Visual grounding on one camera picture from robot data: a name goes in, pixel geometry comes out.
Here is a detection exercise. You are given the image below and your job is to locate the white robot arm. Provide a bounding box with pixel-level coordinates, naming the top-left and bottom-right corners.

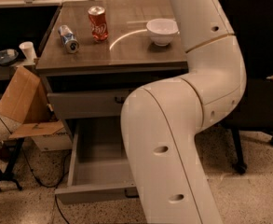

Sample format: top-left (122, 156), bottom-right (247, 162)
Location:
top-left (121, 0), bottom-right (246, 224)

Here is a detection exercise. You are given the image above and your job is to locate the grey middle drawer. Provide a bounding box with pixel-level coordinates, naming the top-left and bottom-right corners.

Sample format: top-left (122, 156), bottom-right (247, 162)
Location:
top-left (48, 89), bottom-right (130, 119)

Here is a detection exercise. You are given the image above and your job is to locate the grey drawer cabinet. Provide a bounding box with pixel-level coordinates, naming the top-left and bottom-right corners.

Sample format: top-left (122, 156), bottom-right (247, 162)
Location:
top-left (36, 0), bottom-right (187, 134)

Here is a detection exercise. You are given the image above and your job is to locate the grey open bottom drawer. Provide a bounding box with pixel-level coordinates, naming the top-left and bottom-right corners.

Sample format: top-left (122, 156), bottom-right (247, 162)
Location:
top-left (55, 117), bottom-right (138, 204)

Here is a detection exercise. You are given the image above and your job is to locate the white bowl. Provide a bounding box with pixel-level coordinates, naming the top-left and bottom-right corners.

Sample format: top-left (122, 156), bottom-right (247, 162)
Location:
top-left (146, 19), bottom-right (179, 47)

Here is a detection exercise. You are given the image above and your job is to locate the white box under cardboard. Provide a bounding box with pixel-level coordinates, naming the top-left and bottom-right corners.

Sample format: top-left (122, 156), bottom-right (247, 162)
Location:
top-left (32, 132), bottom-right (72, 151)

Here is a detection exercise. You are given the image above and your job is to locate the blue silver lying can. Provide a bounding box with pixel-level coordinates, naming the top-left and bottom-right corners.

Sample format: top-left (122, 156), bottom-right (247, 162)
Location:
top-left (58, 25), bottom-right (79, 53)

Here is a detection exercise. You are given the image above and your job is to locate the red soda can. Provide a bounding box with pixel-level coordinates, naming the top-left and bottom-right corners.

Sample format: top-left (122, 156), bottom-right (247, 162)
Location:
top-left (88, 6), bottom-right (108, 42)

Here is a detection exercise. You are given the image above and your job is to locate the brown cardboard box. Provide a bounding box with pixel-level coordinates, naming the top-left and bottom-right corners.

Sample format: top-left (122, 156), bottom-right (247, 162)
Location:
top-left (0, 66), bottom-right (63, 138)

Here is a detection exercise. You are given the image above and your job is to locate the white paper cup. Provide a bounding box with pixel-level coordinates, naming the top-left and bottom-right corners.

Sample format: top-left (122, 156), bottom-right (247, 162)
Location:
top-left (19, 41), bottom-right (36, 61)

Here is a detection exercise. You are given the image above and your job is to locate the dark blue plate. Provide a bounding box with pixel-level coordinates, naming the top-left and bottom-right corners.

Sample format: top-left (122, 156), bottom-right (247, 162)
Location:
top-left (0, 49), bottom-right (19, 66)

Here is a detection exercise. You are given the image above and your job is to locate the black metal stand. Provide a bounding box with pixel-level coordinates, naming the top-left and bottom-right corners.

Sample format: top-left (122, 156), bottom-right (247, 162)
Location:
top-left (0, 138), bottom-right (24, 192)

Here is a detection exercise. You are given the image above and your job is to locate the black office chair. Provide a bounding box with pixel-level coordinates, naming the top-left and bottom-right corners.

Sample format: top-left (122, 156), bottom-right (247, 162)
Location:
top-left (222, 0), bottom-right (273, 174)

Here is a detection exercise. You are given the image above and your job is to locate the black floor cable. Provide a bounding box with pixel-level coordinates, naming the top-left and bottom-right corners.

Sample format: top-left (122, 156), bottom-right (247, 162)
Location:
top-left (0, 98), bottom-right (72, 224)

